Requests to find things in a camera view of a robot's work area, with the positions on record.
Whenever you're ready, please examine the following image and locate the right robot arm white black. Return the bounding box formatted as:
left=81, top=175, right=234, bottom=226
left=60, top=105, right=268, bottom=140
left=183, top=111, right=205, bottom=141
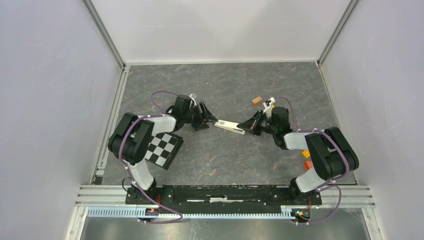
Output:
left=237, top=106, right=359, bottom=204

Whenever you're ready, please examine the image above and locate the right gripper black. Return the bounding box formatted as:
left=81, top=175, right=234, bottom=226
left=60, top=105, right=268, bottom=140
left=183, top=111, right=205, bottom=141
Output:
left=237, top=110, right=277, bottom=136

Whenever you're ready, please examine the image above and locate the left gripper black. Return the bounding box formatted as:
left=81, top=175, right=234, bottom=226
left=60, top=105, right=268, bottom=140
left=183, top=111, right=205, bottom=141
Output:
left=182, top=101, right=218, bottom=132

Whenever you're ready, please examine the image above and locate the orange translucent semicircle block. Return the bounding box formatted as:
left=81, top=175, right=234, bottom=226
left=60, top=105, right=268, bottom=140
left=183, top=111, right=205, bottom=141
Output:
left=304, top=160, right=314, bottom=171

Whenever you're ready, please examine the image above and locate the brown wooden block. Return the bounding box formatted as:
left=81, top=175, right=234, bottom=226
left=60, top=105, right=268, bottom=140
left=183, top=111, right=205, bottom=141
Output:
left=251, top=96, right=263, bottom=106

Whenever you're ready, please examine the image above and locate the white toothed cable duct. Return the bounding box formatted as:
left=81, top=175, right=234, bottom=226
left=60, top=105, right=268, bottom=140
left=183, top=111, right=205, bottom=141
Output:
left=87, top=206, right=310, bottom=220

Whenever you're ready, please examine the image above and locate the small yellow block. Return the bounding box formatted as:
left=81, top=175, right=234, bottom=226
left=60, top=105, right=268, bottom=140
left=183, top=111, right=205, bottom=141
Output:
left=301, top=150, right=311, bottom=159

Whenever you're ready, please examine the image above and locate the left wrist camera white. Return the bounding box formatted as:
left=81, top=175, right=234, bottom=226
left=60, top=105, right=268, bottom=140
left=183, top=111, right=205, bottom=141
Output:
left=189, top=93, right=197, bottom=107

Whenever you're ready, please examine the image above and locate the white black remote control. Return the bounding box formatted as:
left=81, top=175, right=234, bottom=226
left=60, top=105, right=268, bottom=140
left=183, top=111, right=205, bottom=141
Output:
left=214, top=120, right=245, bottom=135

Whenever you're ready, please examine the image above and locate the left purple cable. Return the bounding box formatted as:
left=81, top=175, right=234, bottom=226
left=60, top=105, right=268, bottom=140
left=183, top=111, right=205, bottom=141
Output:
left=119, top=90, right=184, bottom=224

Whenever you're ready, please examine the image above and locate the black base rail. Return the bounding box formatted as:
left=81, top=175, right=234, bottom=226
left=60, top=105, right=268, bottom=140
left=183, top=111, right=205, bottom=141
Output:
left=125, top=184, right=322, bottom=215

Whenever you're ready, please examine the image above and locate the black white checkerboard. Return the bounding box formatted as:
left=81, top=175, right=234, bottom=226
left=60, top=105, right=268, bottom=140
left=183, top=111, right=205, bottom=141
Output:
left=144, top=132, right=184, bottom=170

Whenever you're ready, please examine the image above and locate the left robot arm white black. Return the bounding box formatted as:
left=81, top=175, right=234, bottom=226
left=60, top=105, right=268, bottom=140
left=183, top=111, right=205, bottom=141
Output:
left=107, top=94, right=218, bottom=204

